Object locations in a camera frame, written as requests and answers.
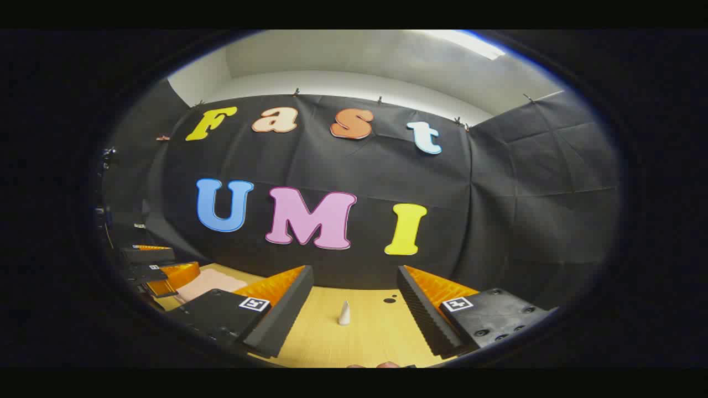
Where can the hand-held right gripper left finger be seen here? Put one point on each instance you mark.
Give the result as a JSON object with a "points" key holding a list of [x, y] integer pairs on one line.
{"points": [[287, 309]]}

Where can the white cone-shaped bottle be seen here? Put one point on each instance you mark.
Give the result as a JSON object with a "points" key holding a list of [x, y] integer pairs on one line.
{"points": [[344, 316]]}

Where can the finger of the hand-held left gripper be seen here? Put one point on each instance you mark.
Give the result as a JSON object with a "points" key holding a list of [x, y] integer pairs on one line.
{"points": [[148, 256], [180, 276]]}

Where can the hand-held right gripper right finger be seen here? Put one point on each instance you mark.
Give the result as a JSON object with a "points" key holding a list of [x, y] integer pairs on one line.
{"points": [[420, 309]]}

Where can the pink suitcase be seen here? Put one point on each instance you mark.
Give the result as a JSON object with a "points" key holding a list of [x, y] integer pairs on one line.
{"points": [[204, 284]]}

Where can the black backdrop cloth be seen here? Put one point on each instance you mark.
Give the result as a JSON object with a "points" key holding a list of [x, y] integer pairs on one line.
{"points": [[498, 193]]}

